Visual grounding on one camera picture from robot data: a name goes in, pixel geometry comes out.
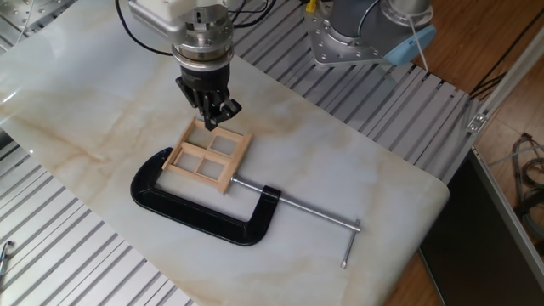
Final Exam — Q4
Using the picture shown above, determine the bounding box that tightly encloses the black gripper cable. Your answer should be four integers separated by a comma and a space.
229, 0, 277, 30

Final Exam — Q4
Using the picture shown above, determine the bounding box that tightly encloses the marble pattern slab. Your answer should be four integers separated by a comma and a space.
0, 0, 451, 306

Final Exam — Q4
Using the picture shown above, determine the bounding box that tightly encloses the white zip tie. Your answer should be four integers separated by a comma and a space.
405, 16, 429, 72

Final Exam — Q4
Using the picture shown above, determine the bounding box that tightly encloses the silver clamp screw with handle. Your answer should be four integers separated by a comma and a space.
230, 175, 362, 269

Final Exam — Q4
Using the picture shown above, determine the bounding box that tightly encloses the silver corner bracket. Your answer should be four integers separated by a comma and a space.
466, 111, 489, 135

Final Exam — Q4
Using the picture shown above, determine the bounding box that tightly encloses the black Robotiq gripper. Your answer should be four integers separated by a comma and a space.
175, 59, 242, 132

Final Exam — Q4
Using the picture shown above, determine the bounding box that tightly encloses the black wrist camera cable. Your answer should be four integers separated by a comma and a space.
114, 0, 173, 57

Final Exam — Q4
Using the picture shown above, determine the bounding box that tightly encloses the aluminium extrusion bar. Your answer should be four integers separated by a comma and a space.
467, 25, 544, 135

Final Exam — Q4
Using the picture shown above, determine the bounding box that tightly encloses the black C-clamp frame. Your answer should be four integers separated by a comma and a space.
130, 146, 282, 247

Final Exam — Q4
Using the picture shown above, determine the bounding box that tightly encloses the aluminium frame leg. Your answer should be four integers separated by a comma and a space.
470, 147, 544, 258

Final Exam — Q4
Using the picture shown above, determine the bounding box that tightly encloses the black floor cable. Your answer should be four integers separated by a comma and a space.
468, 8, 544, 99

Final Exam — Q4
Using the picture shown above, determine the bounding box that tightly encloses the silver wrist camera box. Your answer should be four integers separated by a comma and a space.
127, 1, 190, 46

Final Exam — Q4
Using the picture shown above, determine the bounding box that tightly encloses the black flat panel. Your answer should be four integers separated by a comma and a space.
418, 150, 544, 306

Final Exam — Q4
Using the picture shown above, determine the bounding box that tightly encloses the grey floor cable bundle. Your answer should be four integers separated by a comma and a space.
509, 132, 544, 241

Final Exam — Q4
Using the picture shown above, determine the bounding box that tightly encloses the wooden miniature window frame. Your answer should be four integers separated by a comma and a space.
161, 115, 255, 196

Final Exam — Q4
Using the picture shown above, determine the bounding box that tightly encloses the wooden sliding window sash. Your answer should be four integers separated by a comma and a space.
183, 122, 241, 161

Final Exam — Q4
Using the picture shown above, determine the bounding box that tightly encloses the silver perforated metal plate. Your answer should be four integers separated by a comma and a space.
0, 0, 76, 33

